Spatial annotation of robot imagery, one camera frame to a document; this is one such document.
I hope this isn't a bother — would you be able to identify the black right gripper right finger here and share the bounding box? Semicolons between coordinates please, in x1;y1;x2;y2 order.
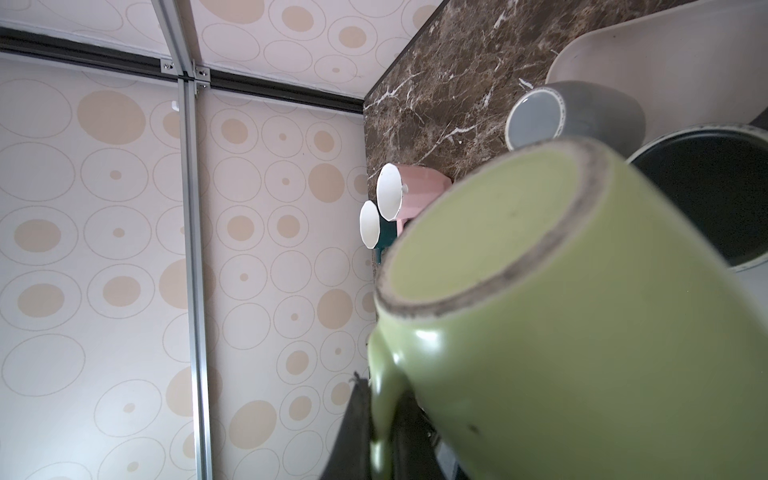
392;393;445;480

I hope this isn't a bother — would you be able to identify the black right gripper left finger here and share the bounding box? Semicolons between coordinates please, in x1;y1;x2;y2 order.
320;373;372;480

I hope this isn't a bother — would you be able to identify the light green mug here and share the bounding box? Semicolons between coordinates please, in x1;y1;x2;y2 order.
368;138;767;479

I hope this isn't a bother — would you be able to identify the dark green faceted mug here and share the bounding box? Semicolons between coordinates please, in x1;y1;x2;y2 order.
359;200;397;264

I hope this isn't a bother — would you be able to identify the pink faceted mug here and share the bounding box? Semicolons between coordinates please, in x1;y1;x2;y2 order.
376;163;452;235

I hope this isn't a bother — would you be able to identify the grey mug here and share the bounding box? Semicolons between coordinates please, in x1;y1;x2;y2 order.
504;81;646;157

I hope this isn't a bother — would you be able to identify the black mug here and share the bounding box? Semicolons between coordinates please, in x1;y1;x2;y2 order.
627;124;767;271

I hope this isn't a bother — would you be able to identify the beige plastic tray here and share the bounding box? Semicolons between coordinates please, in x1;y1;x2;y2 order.
547;0;767;140

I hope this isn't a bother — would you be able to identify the aluminium rail left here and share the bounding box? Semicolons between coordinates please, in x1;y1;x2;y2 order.
152;1;214;479

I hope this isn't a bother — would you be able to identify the black corner frame post left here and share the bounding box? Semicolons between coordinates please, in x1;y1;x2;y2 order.
0;25;366;115

